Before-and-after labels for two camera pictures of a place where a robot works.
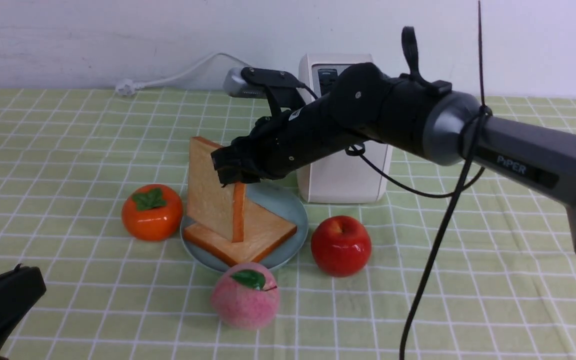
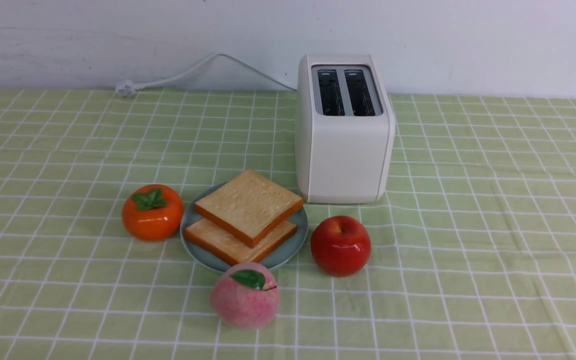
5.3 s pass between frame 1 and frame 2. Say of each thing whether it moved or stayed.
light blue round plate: moved
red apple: stayed
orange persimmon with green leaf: stayed
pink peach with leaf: stayed
